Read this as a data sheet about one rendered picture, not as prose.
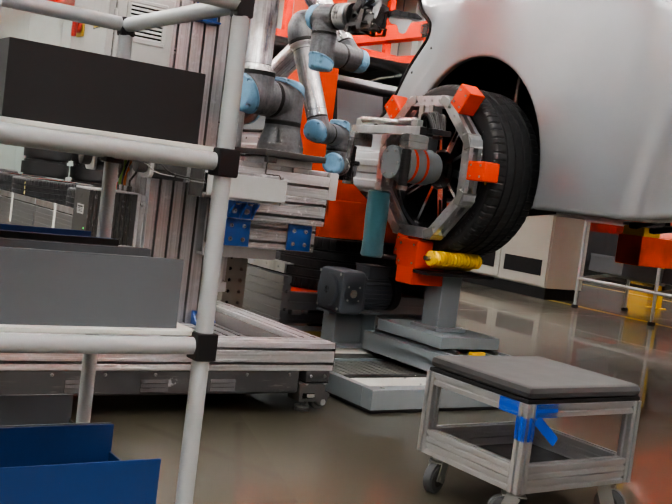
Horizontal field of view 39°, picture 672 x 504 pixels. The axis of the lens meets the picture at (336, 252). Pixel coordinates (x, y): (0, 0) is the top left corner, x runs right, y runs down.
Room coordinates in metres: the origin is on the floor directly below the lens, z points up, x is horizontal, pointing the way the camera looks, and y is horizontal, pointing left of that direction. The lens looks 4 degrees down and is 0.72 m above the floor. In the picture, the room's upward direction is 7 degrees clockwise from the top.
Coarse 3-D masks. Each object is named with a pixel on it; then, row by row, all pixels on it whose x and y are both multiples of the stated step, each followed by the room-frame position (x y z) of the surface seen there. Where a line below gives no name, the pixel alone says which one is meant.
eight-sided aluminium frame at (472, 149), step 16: (416, 96) 3.75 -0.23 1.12; (432, 96) 3.67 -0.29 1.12; (448, 96) 3.60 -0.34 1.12; (400, 112) 3.83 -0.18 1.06; (416, 112) 3.81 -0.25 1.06; (448, 112) 3.59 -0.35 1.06; (464, 128) 3.50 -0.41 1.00; (384, 144) 3.89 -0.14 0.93; (464, 144) 3.49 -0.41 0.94; (480, 144) 3.50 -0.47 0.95; (464, 160) 3.49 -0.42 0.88; (480, 160) 3.50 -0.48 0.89; (464, 176) 3.48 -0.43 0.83; (464, 192) 3.47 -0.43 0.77; (400, 208) 3.85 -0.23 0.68; (448, 208) 3.53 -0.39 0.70; (464, 208) 3.52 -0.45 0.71; (400, 224) 3.75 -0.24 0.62; (432, 224) 3.59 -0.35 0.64; (448, 224) 3.58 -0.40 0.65
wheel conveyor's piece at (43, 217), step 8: (40, 200) 6.78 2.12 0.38; (40, 208) 6.76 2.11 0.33; (56, 208) 6.48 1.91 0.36; (64, 208) 6.35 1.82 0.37; (72, 208) 6.22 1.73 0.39; (40, 216) 6.74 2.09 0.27; (48, 216) 6.60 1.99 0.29; (56, 216) 6.48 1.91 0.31; (64, 216) 6.33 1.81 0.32; (72, 216) 6.21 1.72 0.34; (40, 224) 6.72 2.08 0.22; (48, 224) 6.58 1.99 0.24; (56, 224) 6.44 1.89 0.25; (64, 224) 6.32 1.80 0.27
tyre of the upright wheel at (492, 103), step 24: (504, 96) 3.76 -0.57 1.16; (480, 120) 3.56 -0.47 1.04; (504, 120) 3.57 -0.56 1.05; (528, 120) 3.66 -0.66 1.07; (504, 144) 3.51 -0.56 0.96; (528, 144) 3.58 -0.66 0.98; (504, 168) 3.49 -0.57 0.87; (528, 168) 3.56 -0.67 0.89; (480, 192) 3.52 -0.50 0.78; (504, 192) 3.51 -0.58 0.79; (528, 192) 3.58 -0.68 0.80; (480, 216) 3.51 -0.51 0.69; (504, 216) 3.56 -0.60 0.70; (432, 240) 3.71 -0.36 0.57; (456, 240) 3.60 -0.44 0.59; (480, 240) 3.61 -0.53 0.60; (504, 240) 3.66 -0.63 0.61
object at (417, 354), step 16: (368, 336) 3.87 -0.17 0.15; (384, 336) 3.79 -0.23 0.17; (400, 336) 3.82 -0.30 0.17; (384, 352) 3.78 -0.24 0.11; (400, 352) 3.70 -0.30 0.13; (416, 352) 3.62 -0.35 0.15; (432, 352) 3.54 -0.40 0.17; (448, 352) 3.57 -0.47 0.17; (464, 352) 3.77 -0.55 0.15; (480, 352) 3.61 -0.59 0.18; (496, 352) 3.66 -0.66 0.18
